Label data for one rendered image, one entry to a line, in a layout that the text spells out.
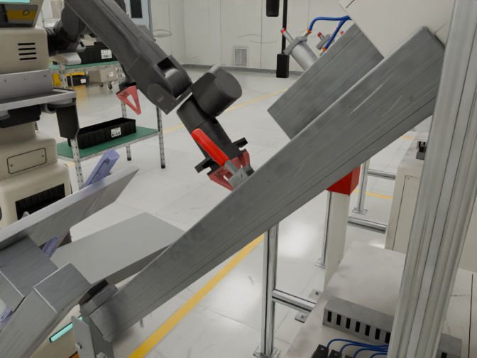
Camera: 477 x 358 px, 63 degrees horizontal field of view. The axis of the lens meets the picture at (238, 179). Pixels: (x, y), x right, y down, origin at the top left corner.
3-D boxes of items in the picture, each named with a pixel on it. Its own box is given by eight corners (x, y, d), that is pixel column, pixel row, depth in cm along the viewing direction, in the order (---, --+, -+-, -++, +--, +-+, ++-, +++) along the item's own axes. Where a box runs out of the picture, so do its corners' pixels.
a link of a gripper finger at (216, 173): (272, 181, 73) (245, 139, 73) (254, 194, 67) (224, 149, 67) (248, 197, 77) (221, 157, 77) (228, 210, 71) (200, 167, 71)
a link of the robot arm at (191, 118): (187, 106, 76) (167, 111, 71) (208, 84, 72) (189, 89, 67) (206, 135, 76) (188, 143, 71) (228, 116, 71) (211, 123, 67)
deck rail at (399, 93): (108, 342, 73) (89, 316, 73) (116, 335, 74) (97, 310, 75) (473, 85, 30) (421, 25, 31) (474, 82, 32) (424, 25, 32)
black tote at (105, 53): (69, 65, 265) (66, 48, 261) (52, 64, 273) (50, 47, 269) (130, 59, 311) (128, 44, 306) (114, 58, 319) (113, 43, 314)
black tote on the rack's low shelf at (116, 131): (82, 150, 288) (80, 135, 283) (67, 146, 296) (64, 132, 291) (137, 132, 333) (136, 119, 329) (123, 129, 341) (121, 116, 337)
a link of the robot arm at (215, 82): (167, 74, 74) (143, 91, 68) (203, 34, 67) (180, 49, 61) (211, 120, 77) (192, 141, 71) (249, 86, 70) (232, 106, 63)
